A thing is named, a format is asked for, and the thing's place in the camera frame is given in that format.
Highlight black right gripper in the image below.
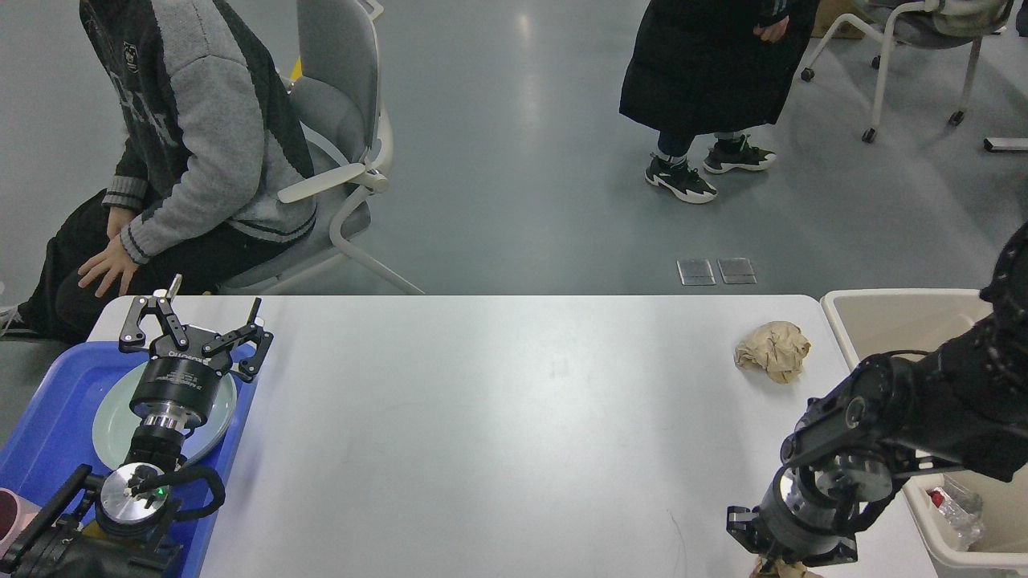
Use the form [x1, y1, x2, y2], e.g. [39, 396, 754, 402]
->
[726, 467, 858, 567]

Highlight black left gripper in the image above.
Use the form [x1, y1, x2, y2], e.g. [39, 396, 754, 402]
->
[118, 275, 276, 438]

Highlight brown paper ball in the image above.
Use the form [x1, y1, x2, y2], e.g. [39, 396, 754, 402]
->
[749, 559, 822, 578]
[734, 321, 812, 385]

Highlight green plate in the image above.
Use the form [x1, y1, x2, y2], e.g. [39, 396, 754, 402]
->
[91, 363, 236, 470]

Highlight foil tray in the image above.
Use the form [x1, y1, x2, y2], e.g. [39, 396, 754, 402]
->
[925, 474, 986, 552]

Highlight pink mug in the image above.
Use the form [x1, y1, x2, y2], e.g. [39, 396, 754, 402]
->
[1, 487, 40, 556]

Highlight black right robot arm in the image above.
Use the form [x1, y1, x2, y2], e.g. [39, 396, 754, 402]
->
[726, 227, 1027, 567]

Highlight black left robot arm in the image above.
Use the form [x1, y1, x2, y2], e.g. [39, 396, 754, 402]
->
[2, 288, 273, 577]

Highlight seated person's hand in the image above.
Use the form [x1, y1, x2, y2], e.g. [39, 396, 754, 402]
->
[77, 234, 139, 299]

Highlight beige plastic bin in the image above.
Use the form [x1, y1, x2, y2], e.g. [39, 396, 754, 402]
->
[820, 288, 1027, 577]

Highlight person at left edge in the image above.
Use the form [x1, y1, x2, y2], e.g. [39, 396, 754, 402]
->
[2, 1, 316, 344]

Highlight right floor outlet plate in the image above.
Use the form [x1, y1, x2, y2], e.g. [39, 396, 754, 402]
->
[717, 258, 757, 285]

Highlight floor outlet plate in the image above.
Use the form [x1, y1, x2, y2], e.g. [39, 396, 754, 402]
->
[717, 258, 757, 285]
[676, 258, 717, 287]

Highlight left floor outlet plate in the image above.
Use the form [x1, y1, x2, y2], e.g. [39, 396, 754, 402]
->
[676, 258, 717, 287]

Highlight grey office chair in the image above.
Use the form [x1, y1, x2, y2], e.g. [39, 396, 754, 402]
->
[218, 1, 421, 294]

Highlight person in black sneakers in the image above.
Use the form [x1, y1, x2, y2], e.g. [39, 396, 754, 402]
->
[619, 1, 819, 204]

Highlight cardboard box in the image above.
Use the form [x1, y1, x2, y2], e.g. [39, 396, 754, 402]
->
[811, 0, 870, 39]

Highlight white office chair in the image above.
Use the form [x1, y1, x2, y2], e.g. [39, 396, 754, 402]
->
[800, 1, 1014, 144]

